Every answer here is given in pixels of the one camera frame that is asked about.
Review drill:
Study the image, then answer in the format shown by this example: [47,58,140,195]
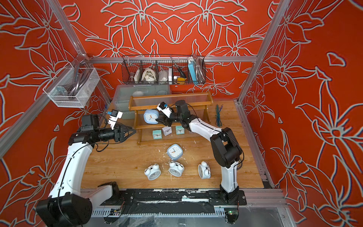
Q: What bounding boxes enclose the white twin-bell clock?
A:
[144,163,162,181]
[168,161,185,177]
[198,161,211,179]

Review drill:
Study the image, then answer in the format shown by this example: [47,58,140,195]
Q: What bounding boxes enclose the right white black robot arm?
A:
[157,100,244,204]

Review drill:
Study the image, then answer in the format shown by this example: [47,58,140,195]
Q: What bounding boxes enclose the teal square alarm clock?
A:
[175,126,185,135]
[152,130,162,140]

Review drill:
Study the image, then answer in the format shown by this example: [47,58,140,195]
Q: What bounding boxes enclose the white twin-bell clock left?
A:
[144,163,162,181]

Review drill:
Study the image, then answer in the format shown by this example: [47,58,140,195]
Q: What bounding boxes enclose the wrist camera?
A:
[157,102,174,118]
[107,110,123,130]

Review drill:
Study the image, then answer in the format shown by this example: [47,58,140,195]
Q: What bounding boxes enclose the white cloth in basket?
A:
[141,68,157,82]

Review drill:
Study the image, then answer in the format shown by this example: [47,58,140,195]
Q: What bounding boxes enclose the clear plastic storage bin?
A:
[112,84,171,120]

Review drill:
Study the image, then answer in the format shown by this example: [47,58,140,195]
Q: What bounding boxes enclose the white twin-bell clock right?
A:
[198,161,211,179]

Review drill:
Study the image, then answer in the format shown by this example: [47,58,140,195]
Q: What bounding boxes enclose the blue box in basket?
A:
[187,57,198,85]

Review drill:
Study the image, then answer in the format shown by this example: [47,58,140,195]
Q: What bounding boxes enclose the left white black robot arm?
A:
[36,110,136,227]

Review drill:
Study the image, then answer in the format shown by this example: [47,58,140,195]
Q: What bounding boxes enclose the white mesh wall basket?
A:
[43,63,100,108]

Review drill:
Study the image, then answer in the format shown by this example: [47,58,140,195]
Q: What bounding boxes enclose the wooden two-tier shelf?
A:
[129,92,213,145]

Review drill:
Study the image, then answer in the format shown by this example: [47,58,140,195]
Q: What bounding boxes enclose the blue rounded alarm clock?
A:
[167,144,183,161]
[143,109,159,124]

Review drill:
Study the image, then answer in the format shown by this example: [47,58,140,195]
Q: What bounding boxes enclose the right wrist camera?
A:
[157,102,174,118]

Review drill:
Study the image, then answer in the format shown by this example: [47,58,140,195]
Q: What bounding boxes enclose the lilac square alarm clock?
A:
[162,126,173,136]

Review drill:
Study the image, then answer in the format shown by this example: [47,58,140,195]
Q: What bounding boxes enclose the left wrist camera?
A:
[107,110,123,130]

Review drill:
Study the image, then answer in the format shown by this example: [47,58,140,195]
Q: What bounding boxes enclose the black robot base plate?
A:
[93,189,247,218]

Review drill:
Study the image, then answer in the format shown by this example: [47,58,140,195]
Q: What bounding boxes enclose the white twin-bell clock middle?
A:
[168,161,185,177]

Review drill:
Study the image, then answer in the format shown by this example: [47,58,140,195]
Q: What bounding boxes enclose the black wire wall basket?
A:
[122,55,207,85]

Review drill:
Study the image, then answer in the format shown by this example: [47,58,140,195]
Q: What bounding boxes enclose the grey cables in basket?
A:
[60,61,91,96]

